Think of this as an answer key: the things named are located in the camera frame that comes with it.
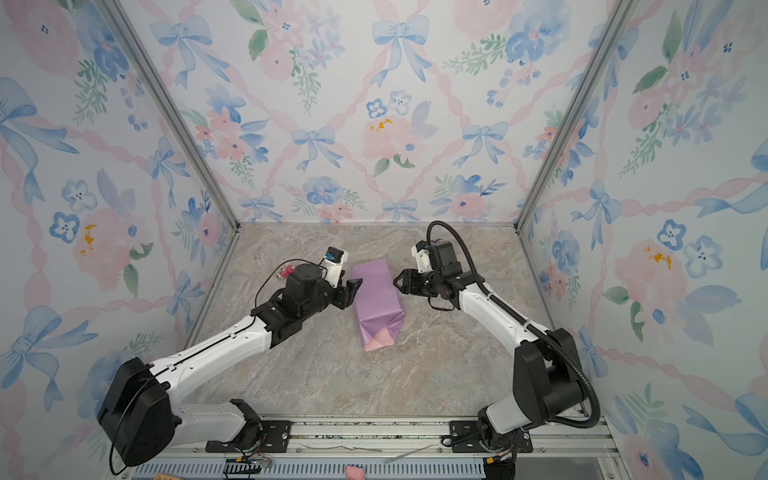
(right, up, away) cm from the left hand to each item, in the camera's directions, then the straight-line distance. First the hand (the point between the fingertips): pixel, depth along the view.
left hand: (356, 275), depth 79 cm
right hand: (+12, -2, +7) cm, 14 cm away
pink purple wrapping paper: (+5, -10, +10) cm, 15 cm away
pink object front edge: (+1, -44, -12) cm, 46 cm away
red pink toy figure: (-28, -1, +24) cm, 37 cm away
